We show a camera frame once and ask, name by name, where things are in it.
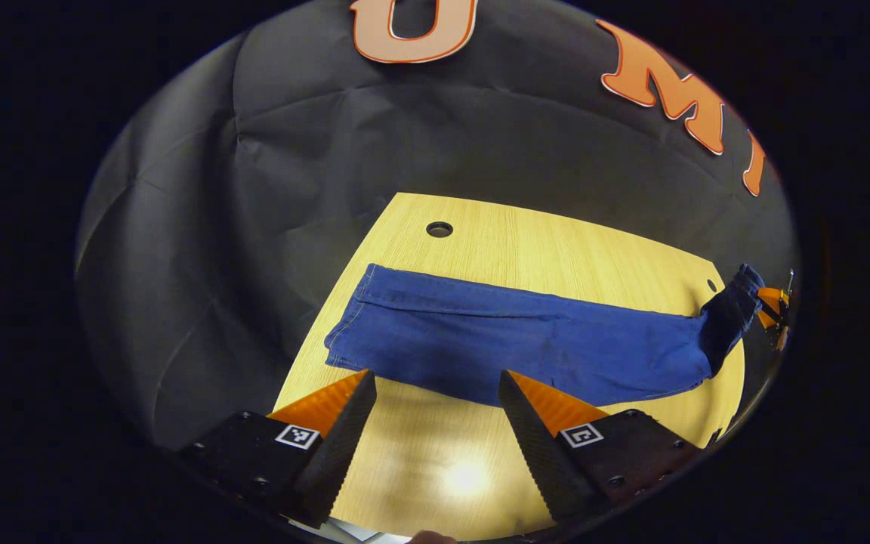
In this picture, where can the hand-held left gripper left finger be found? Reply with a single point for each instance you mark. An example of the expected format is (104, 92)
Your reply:
(337, 449)

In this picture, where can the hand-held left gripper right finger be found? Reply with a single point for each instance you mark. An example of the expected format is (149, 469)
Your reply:
(537, 449)

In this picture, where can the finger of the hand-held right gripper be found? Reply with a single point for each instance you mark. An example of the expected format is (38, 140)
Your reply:
(769, 306)

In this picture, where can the blue denim jeans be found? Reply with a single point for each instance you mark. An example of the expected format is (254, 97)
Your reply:
(480, 332)

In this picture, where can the black backdrop cloth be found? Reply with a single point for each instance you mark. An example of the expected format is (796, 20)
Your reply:
(480, 136)

